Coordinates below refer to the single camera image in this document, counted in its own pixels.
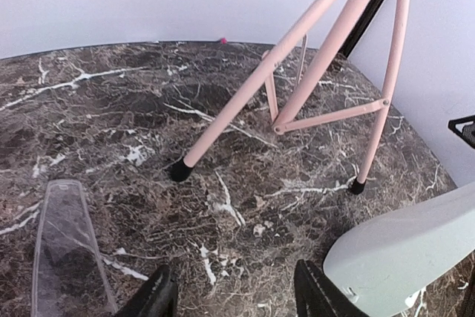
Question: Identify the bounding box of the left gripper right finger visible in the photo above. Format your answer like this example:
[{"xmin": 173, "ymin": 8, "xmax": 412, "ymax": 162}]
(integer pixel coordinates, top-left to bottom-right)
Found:
[{"xmin": 294, "ymin": 259, "xmax": 367, "ymax": 317}]

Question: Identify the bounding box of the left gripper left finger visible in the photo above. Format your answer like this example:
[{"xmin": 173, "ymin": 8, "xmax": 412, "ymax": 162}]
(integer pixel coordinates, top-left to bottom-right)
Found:
[{"xmin": 114, "ymin": 264, "xmax": 178, "ymax": 317}]

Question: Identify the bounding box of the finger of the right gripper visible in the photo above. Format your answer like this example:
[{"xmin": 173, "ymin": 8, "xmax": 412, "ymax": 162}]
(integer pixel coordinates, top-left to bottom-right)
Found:
[{"xmin": 448, "ymin": 115, "xmax": 475, "ymax": 146}]

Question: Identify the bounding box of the white metronome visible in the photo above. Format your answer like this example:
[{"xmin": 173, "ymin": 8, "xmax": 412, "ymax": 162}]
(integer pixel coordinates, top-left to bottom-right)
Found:
[{"xmin": 323, "ymin": 183, "xmax": 474, "ymax": 316}]

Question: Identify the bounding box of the clear metronome cover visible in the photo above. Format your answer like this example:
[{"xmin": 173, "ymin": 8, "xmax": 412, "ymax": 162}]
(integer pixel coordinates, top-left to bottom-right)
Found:
[{"xmin": 30, "ymin": 179, "xmax": 118, "ymax": 316}]

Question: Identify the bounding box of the pink music stand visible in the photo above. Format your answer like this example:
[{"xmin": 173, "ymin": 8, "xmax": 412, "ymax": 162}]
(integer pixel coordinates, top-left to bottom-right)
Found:
[{"xmin": 170, "ymin": 0, "xmax": 410, "ymax": 195}]

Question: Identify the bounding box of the right black frame post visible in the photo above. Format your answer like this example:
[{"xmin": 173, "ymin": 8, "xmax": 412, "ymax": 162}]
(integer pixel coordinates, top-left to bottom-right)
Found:
[{"xmin": 339, "ymin": 0, "xmax": 384, "ymax": 58}]

